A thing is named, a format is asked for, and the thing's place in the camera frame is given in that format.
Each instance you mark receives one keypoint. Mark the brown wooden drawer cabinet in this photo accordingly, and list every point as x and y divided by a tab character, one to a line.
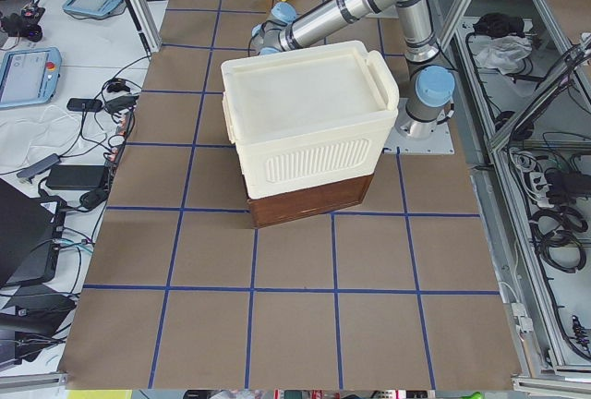
307	202

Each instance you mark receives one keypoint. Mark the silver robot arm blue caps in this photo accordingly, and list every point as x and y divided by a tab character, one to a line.
433	84

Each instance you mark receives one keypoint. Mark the cream plastic storage box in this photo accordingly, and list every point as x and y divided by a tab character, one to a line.
308	117

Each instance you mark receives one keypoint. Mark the black phone device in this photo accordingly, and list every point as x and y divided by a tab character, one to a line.
84	105

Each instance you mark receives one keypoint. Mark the black power adapter brick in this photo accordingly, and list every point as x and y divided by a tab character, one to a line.
76	177

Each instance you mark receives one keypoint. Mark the crumpled white cloth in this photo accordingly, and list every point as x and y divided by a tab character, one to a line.
504	54

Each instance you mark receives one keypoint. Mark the black cloth bundle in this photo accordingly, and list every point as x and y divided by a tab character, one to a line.
498	25

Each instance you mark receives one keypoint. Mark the grey usb hub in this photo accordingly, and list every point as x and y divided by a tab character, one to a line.
42	166

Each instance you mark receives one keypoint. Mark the black laptop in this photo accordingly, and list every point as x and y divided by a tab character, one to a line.
29	230

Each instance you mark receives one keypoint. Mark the blue teach pendant lower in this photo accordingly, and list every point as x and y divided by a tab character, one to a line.
29	77

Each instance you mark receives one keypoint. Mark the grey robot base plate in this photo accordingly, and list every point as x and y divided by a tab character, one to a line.
437	142

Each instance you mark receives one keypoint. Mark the aluminium frame post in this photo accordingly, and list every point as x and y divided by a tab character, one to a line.
145	25

